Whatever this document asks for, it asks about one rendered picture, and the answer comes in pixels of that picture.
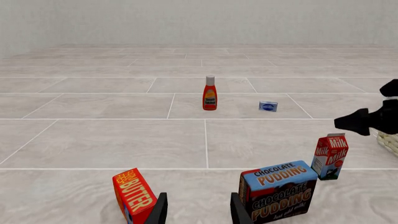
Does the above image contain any chocolate pudding box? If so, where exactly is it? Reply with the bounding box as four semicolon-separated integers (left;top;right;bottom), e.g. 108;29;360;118
238;159;319;223

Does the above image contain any pale woven basket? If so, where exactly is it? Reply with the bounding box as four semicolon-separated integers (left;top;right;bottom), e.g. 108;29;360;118
376;129;398;157

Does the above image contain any red butter box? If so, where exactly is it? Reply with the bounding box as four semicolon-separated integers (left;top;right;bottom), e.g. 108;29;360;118
112;167;158;224

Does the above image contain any red ketchup bottle grey cap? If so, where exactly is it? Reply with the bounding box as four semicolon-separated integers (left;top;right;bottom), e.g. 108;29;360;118
202;75;218;111

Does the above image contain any red and white milk carton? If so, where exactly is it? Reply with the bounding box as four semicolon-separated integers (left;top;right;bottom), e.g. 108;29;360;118
310;133;349;181

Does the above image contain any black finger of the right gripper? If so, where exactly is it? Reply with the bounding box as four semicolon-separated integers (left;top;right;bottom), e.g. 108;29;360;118
379;78;398;98
333;108;377;137

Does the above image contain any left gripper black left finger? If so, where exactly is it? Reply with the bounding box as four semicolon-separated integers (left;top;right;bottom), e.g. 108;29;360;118
144;192;169;224

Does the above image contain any small blue and white box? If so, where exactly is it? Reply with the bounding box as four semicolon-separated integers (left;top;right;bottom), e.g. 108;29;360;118
258;101;279;113

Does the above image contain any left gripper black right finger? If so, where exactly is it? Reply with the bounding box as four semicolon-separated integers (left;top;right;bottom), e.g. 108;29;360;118
229;192;254;224

